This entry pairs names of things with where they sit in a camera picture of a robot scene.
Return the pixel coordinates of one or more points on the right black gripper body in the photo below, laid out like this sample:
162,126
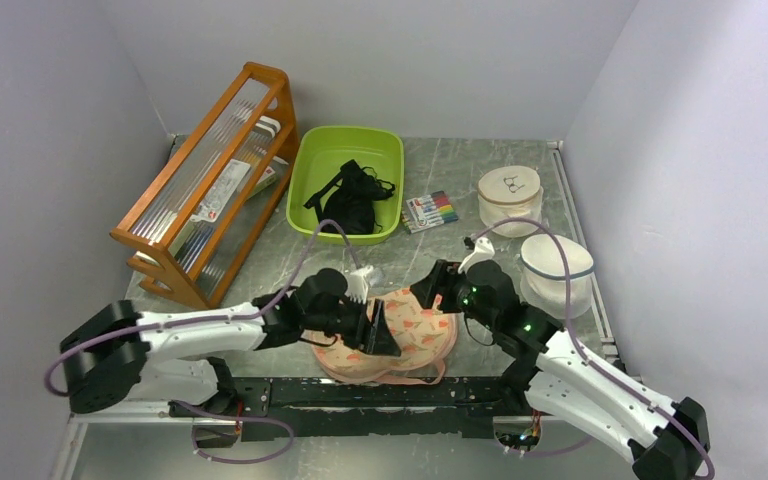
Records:
457,295

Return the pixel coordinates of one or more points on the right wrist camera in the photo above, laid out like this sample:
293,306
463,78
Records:
481,249

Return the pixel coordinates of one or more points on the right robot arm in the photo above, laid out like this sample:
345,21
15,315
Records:
553,373

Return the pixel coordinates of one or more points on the wooden rack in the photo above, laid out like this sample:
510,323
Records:
194,263

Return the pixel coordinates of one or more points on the floral mesh laundry bag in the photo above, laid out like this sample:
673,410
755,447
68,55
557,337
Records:
424,336

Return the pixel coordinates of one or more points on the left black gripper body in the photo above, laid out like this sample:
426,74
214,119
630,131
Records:
346,318

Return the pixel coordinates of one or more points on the white cylindrical mesh bag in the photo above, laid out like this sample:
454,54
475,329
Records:
510,191

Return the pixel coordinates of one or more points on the green plastic tub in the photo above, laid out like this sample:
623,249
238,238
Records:
323,150

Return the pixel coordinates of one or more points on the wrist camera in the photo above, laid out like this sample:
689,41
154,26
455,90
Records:
481,249
359,282

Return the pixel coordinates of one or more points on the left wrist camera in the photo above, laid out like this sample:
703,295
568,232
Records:
359,282

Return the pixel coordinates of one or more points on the black lace bra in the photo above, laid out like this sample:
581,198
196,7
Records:
348,199

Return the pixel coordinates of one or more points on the booklet in rack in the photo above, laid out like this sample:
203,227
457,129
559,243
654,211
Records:
229,183

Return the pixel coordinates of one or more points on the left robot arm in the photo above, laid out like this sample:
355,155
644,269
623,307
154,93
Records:
122,354

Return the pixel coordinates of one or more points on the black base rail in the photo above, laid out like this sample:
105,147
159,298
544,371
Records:
470,406

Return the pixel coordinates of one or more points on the marker pen pack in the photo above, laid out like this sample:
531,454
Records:
428,211

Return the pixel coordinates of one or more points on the white round mesh bag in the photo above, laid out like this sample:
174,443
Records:
549,284

